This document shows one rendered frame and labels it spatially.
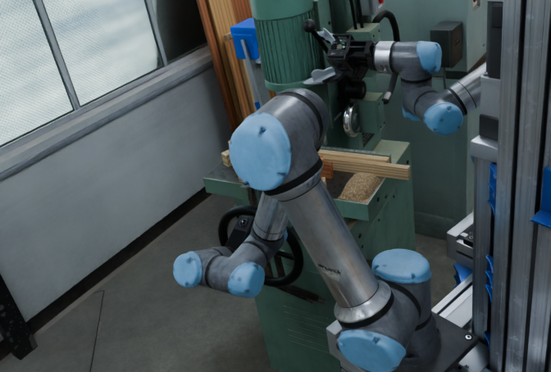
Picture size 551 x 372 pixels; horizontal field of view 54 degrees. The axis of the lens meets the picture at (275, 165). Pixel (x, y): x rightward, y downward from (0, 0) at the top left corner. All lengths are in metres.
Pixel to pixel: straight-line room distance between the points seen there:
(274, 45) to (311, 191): 0.73
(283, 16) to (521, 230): 0.84
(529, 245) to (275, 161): 0.51
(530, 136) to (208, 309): 2.00
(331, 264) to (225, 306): 1.75
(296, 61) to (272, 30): 0.11
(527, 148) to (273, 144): 0.43
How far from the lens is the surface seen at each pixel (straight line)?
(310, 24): 1.46
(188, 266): 1.22
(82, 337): 2.85
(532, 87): 0.96
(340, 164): 1.75
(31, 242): 2.81
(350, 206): 1.62
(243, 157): 0.90
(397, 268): 1.13
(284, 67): 1.59
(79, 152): 2.84
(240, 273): 1.17
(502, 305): 1.24
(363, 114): 1.82
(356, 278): 0.99
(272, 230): 1.21
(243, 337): 2.53
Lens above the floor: 1.78
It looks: 28 degrees down
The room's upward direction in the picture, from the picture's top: 11 degrees counter-clockwise
